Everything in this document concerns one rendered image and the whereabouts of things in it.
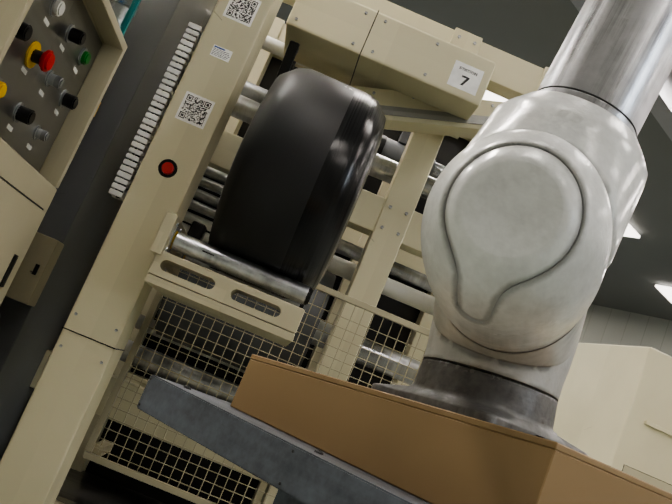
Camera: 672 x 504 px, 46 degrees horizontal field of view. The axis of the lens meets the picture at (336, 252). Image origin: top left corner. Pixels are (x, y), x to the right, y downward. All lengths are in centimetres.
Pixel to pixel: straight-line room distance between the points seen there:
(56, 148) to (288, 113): 52
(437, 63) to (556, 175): 176
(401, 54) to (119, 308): 108
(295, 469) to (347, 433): 8
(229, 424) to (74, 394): 117
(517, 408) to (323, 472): 24
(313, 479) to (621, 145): 38
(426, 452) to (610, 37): 40
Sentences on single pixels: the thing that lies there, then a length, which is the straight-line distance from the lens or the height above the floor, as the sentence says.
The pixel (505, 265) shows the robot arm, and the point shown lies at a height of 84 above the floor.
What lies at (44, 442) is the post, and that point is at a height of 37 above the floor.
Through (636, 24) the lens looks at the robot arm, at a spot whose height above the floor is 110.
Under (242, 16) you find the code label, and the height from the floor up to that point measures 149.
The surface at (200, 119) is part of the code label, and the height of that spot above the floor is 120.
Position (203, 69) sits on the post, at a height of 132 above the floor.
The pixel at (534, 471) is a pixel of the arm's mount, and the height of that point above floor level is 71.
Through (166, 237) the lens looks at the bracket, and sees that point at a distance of 180.
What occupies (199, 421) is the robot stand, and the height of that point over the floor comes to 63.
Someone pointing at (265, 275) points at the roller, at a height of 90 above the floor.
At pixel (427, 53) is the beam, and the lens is 237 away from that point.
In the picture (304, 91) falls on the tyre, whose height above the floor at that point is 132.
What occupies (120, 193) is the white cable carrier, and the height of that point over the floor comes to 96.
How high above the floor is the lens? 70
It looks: 10 degrees up
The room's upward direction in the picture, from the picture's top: 23 degrees clockwise
